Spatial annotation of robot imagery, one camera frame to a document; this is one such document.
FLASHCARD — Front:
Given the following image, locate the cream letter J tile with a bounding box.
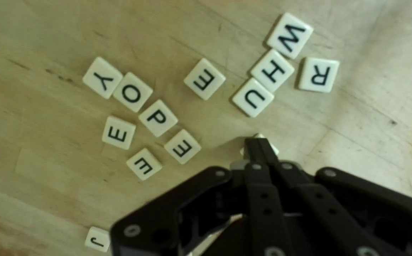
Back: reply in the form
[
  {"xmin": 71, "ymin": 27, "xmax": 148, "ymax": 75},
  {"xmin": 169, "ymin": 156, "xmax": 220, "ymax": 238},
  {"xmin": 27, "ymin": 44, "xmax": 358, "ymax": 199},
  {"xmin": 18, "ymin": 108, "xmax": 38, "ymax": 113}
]
[{"xmin": 84, "ymin": 224, "xmax": 112, "ymax": 253}]

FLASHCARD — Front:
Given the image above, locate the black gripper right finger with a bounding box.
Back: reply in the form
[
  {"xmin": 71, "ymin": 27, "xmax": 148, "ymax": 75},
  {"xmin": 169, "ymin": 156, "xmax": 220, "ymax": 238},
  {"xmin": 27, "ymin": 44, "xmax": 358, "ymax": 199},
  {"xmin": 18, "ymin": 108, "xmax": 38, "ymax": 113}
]
[{"xmin": 260, "ymin": 136, "xmax": 412, "ymax": 256}]

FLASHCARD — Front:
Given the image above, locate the cream letter W tile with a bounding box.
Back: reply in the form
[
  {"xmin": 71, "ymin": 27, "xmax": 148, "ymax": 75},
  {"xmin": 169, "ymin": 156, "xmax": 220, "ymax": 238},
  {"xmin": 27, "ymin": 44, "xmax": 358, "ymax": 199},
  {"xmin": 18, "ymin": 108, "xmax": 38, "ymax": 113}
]
[{"xmin": 265, "ymin": 11, "xmax": 315, "ymax": 61}]

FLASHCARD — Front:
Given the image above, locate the cream letter E tile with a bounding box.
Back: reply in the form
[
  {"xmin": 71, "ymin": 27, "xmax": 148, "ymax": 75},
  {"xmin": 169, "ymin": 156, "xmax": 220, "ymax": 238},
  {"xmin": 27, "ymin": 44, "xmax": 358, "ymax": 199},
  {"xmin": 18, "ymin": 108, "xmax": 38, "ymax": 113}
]
[
  {"xmin": 125, "ymin": 146, "xmax": 163, "ymax": 182},
  {"xmin": 183, "ymin": 56, "xmax": 227, "ymax": 102},
  {"xmin": 101, "ymin": 113, "xmax": 138, "ymax": 150},
  {"xmin": 163, "ymin": 128, "xmax": 203, "ymax": 166}
]

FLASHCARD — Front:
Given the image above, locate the cream letter U tile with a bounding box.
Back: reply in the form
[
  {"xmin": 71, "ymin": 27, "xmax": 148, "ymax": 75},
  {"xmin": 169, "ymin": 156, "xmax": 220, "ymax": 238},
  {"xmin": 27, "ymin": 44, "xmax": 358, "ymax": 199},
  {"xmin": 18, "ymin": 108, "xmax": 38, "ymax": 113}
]
[{"xmin": 230, "ymin": 76, "xmax": 275, "ymax": 119}]

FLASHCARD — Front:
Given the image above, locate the cream letter O tile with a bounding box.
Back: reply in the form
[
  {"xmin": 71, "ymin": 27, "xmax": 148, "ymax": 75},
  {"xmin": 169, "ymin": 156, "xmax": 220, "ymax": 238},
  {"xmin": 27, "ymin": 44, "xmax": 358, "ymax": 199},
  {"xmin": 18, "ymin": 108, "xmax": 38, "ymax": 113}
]
[{"xmin": 112, "ymin": 71, "xmax": 155, "ymax": 113}]

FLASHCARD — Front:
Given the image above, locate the cream letter H tile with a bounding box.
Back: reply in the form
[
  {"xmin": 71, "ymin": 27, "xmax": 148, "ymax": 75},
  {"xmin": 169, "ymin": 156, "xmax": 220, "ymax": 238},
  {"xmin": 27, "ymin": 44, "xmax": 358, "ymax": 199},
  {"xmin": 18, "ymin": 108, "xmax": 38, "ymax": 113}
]
[{"xmin": 248, "ymin": 48, "xmax": 297, "ymax": 93}]

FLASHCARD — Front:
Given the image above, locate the cream letter P tile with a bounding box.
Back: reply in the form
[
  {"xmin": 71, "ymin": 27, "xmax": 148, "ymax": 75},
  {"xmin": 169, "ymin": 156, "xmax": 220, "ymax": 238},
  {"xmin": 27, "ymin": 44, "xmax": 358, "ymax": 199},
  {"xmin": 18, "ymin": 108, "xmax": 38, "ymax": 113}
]
[{"xmin": 136, "ymin": 98, "xmax": 180, "ymax": 139}]

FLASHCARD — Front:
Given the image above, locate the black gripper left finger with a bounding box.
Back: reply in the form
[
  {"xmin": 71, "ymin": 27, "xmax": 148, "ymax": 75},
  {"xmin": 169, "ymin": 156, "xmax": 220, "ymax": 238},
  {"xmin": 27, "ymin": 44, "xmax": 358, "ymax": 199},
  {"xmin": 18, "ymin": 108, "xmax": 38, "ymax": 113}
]
[{"xmin": 109, "ymin": 136, "xmax": 292, "ymax": 256}]

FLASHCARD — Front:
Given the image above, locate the cream letter R tile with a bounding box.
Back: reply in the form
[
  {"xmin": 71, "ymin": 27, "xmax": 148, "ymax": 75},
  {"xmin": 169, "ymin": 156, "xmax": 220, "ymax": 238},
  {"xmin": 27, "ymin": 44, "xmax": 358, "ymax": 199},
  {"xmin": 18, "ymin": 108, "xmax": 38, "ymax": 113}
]
[{"xmin": 295, "ymin": 55, "xmax": 341, "ymax": 93}]

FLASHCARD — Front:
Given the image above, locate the cream letter Y tile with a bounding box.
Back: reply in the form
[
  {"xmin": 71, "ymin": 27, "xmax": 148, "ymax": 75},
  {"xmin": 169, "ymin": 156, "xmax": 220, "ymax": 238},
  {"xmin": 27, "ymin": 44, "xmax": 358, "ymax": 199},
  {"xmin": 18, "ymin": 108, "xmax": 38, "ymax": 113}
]
[{"xmin": 81, "ymin": 55, "xmax": 125, "ymax": 101}]

